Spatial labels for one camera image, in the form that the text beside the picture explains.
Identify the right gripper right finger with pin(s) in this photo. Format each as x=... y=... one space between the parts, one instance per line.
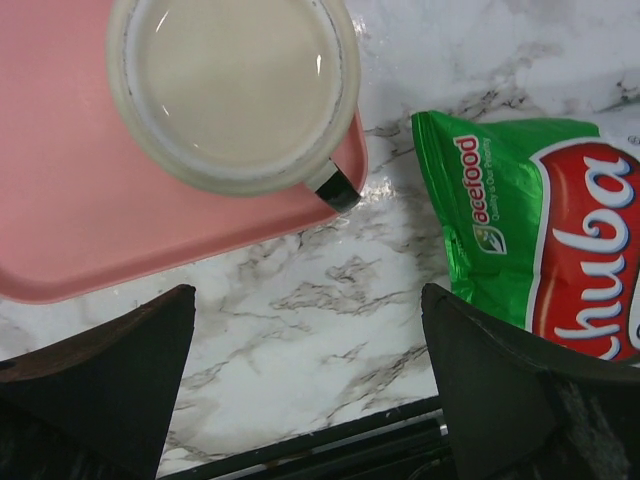
x=520 y=407

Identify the green cassava chips bag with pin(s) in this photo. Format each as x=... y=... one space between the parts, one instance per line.
x=541 y=222

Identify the pink tray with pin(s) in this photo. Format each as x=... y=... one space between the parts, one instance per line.
x=82 y=205

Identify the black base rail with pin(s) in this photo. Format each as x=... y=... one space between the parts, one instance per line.
x=406 y=442

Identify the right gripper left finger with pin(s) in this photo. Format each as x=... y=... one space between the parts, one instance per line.
x=98 y=405

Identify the cream mug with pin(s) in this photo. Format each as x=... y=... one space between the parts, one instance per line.
x=239 y=98

